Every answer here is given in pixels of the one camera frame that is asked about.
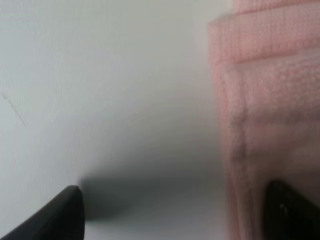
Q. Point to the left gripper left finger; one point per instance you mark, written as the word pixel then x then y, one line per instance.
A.
pixel 63 218

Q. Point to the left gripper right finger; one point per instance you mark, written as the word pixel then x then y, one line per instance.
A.
pixel 289 215

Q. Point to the pink terry towel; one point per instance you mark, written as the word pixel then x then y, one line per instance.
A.
pixel 265 59

